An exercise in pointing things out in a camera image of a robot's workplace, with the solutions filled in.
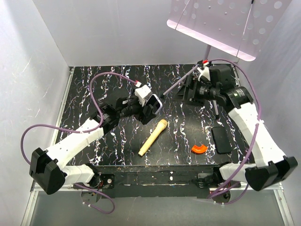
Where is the orange curved plastic piece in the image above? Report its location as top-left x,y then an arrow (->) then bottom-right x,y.
191,145 -> 208,154

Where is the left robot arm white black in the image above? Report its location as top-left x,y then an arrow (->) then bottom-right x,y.
30,94 -> 162,194

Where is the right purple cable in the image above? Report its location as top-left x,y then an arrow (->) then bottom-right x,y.
206,58 -> 265,208

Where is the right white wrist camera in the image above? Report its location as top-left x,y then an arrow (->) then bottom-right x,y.
197,60 -> 210,82

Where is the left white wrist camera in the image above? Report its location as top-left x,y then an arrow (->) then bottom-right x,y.
134,81 -> 152,106

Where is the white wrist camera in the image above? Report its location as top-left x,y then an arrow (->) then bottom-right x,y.
134,81 -> 152,106
197,60 -> 210,82

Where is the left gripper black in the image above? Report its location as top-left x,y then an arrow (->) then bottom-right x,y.
117,94 -> 156,124

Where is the aluminium frame rail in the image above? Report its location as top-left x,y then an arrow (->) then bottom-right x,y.
21,67 -> 294,226

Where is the purple cable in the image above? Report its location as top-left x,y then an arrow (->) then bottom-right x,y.
206,58 -> 265,208
20,72 -> 142,214

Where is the lavender music stand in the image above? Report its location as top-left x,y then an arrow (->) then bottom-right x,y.
161,0 -> 292,121

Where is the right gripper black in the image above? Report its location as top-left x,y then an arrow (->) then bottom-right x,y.
171,75 -> 218,107

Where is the lavender phone case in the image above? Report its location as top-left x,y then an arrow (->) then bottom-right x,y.
147,93 -> 163,115

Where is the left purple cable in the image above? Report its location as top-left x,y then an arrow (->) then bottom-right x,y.
20,72 -> 142,214

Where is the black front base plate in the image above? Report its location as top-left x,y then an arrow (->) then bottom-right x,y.
92,165 -> 222,199

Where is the black phone on right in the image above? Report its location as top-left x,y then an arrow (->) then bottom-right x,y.
211,127 -> 232,154

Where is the beige wooden microphone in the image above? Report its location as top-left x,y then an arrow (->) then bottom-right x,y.
138,119 -> 168,157

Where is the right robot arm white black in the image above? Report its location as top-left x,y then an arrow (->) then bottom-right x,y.
174,63 -> 298,191

